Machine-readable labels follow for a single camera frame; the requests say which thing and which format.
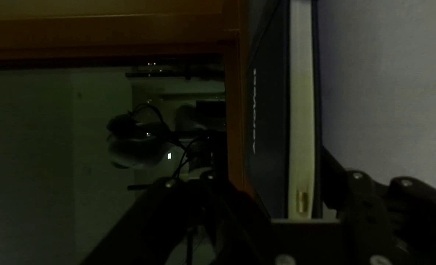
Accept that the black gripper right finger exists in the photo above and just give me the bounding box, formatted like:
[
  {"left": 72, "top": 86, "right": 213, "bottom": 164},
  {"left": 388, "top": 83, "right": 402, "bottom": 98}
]
[{"left": 319, "top": 146, "right": 350, "bottom": 223}]

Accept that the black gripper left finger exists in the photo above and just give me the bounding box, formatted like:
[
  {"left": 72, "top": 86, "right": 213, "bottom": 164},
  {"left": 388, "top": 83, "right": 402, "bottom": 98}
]
[{"left": 226, "top": 183, "right": 273, "bottom": 227}]

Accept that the black notebook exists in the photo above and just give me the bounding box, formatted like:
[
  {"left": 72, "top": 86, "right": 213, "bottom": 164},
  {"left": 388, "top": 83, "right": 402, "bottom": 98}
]
[{"left": 245, "top": 0, "right": 324, "bottom": 221}]

